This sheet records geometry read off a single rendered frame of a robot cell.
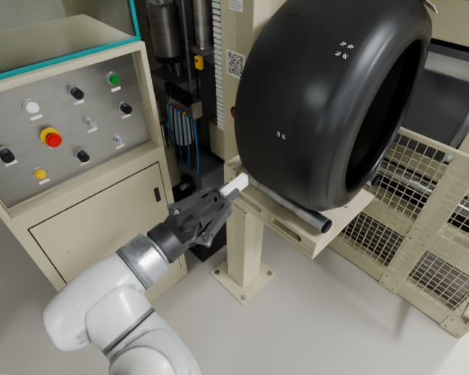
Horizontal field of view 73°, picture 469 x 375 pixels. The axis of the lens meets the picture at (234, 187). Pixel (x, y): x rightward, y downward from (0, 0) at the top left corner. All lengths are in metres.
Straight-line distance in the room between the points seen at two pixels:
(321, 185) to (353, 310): 1.23
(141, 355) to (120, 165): 0.76
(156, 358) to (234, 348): 1.18
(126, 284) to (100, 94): 0.67
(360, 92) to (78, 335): 0.63
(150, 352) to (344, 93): 0.54
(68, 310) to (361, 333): 1.49
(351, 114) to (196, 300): 1.38
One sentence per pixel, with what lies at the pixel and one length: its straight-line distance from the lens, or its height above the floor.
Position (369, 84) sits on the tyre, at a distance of 0.67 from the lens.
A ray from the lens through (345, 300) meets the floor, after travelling 1.89.
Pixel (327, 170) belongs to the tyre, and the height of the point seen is 1.17.
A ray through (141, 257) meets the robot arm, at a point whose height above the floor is 1.14.
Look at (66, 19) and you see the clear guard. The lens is 0.98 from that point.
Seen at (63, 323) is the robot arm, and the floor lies 1.12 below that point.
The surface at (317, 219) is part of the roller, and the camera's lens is 0.93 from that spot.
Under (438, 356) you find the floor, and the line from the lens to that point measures 1.94.
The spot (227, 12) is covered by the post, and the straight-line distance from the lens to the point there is 0.98.
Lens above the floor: 1.60
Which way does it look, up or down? 44 degrees down
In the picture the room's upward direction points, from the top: straight up
